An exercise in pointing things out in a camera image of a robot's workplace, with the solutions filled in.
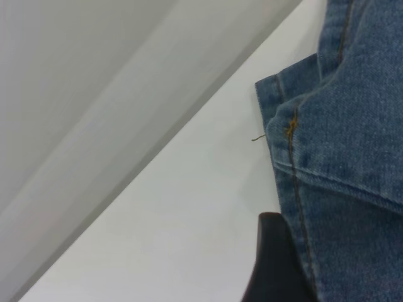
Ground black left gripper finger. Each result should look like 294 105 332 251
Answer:
241 212 317 302

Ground blue denim shorts with print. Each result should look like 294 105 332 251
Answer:
251 0 403 302

